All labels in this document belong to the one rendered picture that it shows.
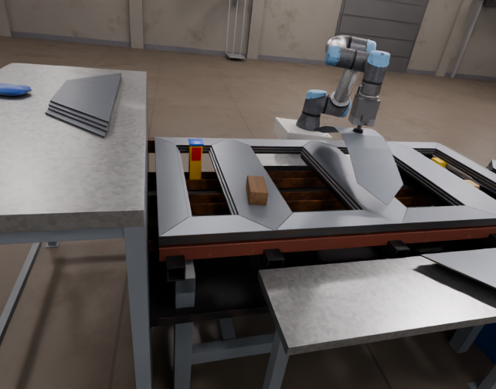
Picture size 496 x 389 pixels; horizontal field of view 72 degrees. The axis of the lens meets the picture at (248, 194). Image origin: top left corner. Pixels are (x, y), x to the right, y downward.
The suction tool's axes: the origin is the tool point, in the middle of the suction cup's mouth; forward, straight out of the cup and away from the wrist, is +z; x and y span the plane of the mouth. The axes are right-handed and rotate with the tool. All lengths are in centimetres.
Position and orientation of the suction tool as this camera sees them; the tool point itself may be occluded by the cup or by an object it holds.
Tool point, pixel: (357, 134)
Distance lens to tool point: 149.7
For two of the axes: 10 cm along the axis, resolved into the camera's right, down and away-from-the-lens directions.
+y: 9.9, 0.9, 0.7
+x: -0.2, -5.0, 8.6
